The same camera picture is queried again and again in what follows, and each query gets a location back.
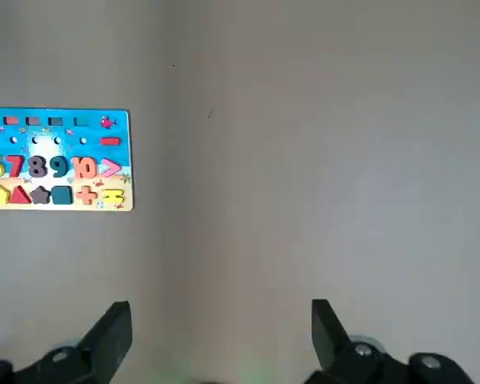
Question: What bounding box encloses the teal square piece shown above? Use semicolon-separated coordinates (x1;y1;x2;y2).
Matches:
50;186;74;206

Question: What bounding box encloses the purple number eight piece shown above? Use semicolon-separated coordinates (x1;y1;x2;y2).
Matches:
27;155;49;179

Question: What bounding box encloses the yellow equals sign piece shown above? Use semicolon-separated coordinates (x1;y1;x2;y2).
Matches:
102;188;126;206

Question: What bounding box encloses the teal number nine piece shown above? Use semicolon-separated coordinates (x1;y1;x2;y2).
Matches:
49;155;70;179

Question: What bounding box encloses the orange cross piece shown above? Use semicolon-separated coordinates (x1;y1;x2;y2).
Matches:
76;186;98;206

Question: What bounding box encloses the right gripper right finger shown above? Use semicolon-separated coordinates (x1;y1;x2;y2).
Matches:
303;298;476;384

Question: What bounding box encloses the blue wooden toy board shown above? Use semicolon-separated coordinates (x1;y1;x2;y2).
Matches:
0;107;134;212

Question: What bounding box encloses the red number seven piece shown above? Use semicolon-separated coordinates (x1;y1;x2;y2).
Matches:
4;154;26;178

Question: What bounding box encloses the orange number ten piece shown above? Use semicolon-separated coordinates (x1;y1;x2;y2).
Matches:
71;156;98;180

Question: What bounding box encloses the pink greater-than sign piece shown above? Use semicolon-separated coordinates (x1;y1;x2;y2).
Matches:
100;158;123;178

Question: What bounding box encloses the red triangle piece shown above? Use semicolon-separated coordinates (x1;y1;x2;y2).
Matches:
10;186;32;205

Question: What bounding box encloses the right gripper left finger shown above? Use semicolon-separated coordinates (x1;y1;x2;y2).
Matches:
0;301;134;384

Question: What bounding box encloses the purple star piece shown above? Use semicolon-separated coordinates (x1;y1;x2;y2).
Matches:
30;186;52;206

